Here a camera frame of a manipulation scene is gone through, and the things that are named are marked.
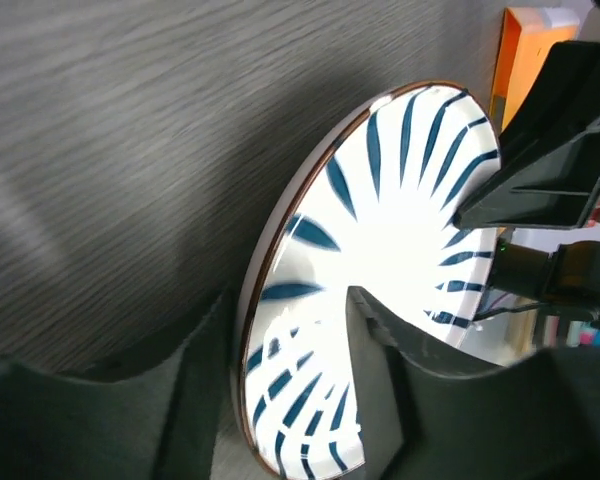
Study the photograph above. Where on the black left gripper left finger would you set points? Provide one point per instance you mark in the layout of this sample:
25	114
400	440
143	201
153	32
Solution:
148	412

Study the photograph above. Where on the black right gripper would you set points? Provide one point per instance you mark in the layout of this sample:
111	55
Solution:
549	178

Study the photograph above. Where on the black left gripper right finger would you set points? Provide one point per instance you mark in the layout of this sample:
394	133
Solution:
430	411

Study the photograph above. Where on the white blue striped plate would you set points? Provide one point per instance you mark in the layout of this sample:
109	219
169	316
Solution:
371	206

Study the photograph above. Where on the orange folder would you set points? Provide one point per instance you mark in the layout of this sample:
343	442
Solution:
527	36

